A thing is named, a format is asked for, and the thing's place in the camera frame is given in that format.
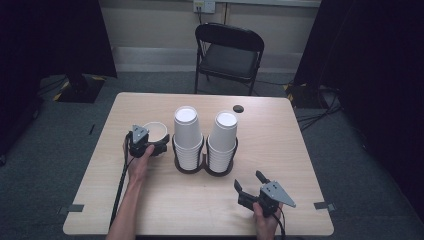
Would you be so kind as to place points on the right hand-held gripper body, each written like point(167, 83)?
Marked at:
point(271, 196)

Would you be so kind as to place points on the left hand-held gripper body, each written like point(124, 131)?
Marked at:
point(139, 143)

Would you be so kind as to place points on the white disposable cup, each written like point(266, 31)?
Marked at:
point(156, 131)

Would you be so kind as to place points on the black double cup holder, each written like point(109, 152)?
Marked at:
point(186, 172)

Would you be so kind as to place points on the stack of white paper cups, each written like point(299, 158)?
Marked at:
point(186, 133)
point(222, 140)

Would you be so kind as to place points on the person's left hand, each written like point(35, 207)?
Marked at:
point(140, 166)

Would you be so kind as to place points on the person's right hand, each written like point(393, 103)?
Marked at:
point(266, 225)

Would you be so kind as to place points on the grey tape piece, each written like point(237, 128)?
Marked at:
point(71, 208)
point(323, 205)

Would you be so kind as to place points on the black table grommet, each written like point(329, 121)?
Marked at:
point(238, 108)

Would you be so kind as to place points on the black stand base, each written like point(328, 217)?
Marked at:
point(80, 90)
point(301, 96)

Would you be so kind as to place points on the black folding chair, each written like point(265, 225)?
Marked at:
point(230, 61)

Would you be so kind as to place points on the dark curtain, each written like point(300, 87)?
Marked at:
point(376, 66)
point(50, 40)

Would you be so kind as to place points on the white wall socket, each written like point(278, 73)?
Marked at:
point(207, 6)

